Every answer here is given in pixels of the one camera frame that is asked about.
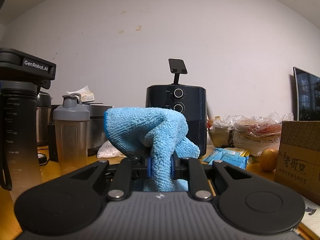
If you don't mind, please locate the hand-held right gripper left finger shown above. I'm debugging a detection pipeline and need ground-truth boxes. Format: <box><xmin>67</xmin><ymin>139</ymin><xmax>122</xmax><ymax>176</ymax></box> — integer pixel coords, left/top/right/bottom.
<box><xmin>61</xmin><ymin>156</ymin><xmax>152</xmax><ymax>202</ymax></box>

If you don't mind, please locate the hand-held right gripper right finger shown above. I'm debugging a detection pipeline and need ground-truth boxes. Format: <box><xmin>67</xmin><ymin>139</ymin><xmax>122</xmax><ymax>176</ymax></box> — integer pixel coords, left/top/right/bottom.
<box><xmin>171</xmin><ymin>155</ymin><xmax>253</xmax><ymax>201</ymax></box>

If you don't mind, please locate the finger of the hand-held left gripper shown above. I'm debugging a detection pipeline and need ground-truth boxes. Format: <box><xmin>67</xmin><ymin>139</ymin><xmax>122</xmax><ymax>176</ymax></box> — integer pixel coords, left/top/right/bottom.
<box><xmin>37</xmin><ymin>79</ymin><xmax>52</xmax><ymax>90</ymax></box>

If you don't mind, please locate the blue microfiber cloth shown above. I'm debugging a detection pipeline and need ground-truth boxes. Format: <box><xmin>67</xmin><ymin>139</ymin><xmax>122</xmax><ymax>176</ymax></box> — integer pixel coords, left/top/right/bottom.
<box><xmin>104</xmin><ymin>107</ymin><xmax>200</xmax><ymax>192</ymax></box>

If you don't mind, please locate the black gradient water bottle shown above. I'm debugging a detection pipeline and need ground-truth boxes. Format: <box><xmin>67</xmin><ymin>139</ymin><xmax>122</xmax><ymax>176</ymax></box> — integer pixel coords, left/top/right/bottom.
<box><xmin>0</xmin><ymin>80</ymin><xmax>43</xmax><ymax>203</ymax></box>

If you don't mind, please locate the blue wet wipe packet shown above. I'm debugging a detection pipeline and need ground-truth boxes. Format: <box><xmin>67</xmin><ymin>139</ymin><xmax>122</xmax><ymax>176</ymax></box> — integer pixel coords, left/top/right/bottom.
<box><xmin>202</xmin><ymin>147</ymin><xmax>229</xmax><ymax>164</ymax></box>
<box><xmin>212</xmin><ymin>152</ymin><xmax>248</xmax><ymax>170</ymax></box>

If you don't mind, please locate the white tissue pack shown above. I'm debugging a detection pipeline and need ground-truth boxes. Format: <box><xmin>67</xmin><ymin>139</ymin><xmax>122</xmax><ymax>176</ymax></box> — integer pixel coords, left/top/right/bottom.
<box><xmin>65</xmin><ymin>85</ymin><xmax>96</xmax><ymax>104</ymax></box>

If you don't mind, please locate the dark blue air fryer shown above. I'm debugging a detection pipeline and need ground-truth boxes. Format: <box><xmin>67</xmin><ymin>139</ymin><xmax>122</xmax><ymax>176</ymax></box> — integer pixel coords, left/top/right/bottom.
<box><xmin>146</xmin><ymin>85</ymin><xmax>208</xmax><ymax>159</ymax></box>

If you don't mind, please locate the bag of white grains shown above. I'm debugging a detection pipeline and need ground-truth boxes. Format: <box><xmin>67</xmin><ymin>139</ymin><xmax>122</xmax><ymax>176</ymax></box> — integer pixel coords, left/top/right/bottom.
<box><xmin>97</xmin><ymin>140</ymin><xmax>123</xmax><ymax>159</ymax></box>

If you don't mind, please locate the clear plastic snack tub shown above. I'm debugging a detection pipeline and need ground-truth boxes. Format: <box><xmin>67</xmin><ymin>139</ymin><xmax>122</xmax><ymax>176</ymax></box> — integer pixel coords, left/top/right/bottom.
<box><xmin>207</xmin><ymin>116</ymin><xmax>234</xmax><ymax>148</ymax></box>

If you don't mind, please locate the grey lid shaker bottle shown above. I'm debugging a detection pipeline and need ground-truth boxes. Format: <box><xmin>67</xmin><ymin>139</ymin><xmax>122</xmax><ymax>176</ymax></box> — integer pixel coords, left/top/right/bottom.
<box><xmin>53</xmin><ymin>94</ymin><xmax>90</xmax><ymax>175</ymax></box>

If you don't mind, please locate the grey rice cooker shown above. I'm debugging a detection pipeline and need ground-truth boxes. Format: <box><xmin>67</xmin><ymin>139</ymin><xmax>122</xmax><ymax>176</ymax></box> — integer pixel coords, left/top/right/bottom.
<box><xmin>86</xmin><ymin>103</ymin><xmax>113</xmax><ymax>156</ymax></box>

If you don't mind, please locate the white paper roll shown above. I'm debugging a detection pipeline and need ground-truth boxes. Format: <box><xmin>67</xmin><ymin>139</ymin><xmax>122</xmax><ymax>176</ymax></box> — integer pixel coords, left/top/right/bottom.
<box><xmin>206</xmin><ymin>97</ymin><xmax>215</xmax><ymax>120</ymax></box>

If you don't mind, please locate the yellow snack packet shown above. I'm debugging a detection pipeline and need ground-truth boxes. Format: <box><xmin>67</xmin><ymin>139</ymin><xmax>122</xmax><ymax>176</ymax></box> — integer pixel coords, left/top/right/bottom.
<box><xmin>225</xmin><ymin>148</ymin><xmax>250</xmax><ymax>157</ymax></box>

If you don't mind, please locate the black tape roll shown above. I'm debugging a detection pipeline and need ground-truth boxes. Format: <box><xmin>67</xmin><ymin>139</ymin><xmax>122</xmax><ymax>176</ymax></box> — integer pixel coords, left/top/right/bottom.
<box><xmin>37</xmin><ymin>152</ymin><xmax>50</xmax><ymax>166</ymax></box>

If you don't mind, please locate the plastic bag of flatbread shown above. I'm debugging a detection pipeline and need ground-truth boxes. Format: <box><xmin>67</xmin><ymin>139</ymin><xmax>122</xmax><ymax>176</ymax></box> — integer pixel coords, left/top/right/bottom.
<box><xmin>232</xmin><ymin>111</ymin><xmax>294</xmax><ymax>157</ymax></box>

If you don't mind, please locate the yellow round fruit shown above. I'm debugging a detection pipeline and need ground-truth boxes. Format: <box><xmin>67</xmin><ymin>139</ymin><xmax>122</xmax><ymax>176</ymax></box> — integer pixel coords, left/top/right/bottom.
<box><xmin>259</xmin><ymin>148</ymin><xmax>279</xmax><ymax>172</ymax></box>

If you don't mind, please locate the black phone stand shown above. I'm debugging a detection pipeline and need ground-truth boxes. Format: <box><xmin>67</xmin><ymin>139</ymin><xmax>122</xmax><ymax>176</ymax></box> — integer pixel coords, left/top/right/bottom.
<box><xmin>168</xmin><ymin>58</ymin><xmax>188</xmax><ymax>85</ymax></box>

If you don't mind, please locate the closed cardboard box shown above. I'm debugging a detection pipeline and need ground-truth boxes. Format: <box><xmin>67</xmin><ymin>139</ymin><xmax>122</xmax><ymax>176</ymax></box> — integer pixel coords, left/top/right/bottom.
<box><xmin>274</xmin><ymin>120</ymin><xmax>320</xmax><ymax>205</ymax></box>

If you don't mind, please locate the white smartphone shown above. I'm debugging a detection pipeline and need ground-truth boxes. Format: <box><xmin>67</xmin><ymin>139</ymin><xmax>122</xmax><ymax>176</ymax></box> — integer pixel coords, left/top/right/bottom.
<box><xmin>300</xmin><ymin>195</ymin><xmax>320</xmax><ymax>222</ymax></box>

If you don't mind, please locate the flat screen television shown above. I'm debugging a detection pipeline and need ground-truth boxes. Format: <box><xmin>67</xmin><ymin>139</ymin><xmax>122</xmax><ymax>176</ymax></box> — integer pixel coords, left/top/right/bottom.
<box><xmin>293</xmin><ymin>66</ymin><xmax>320</xmax><ymax>122</ymax></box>

